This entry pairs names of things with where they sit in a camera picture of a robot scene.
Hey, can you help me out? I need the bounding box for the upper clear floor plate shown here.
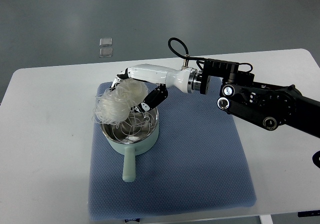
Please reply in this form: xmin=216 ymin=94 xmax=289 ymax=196
xmin=99 ymin=37 xmax=113 ymax=47

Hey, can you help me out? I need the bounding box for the mint green steel pot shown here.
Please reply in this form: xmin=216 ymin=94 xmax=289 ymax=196
xmin=100 ymin=108 xmax=159 ymax=182

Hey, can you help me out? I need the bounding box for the clear floor plate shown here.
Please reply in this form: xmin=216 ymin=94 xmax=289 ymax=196
xmin=99 ymin=37 xmax=113 ymax=47
xmin=99 ymin=47 xmax=113 ymax=58

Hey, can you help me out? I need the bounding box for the black cable loop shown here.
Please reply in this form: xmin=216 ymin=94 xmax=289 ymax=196
xmin=167 ymin=37 xmax=253 ymax=73

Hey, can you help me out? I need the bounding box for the blue textured mat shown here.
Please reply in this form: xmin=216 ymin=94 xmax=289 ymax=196
xmin=88 ymin=78 xmax=256 ymax=221

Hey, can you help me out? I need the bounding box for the lower clear floor plate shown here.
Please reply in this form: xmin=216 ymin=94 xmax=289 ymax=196
xmin=99 ymin=47 xmax=113 ymax=58

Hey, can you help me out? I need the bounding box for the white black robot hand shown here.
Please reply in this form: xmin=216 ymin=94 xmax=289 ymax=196
xmin=110 ymin=64 xmax=200 ymax=113

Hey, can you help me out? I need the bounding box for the wire steamer rack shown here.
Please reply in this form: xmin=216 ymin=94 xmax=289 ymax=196
xmin=111 ymin=115 xmax=155 ymax=144

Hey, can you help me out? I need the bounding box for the white table leg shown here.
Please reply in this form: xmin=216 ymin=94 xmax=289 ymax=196
xmin=259 ymin=214 xmax=273 ymax=224

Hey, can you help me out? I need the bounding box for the white vermicelli noodle nest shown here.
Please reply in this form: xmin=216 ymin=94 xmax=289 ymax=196
xmin=93 ymin=78 xmax=149 ymax=126

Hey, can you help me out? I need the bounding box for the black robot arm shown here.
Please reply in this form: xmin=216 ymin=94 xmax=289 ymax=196
xmin=192 ymin=57 xmax=320 ymax=137

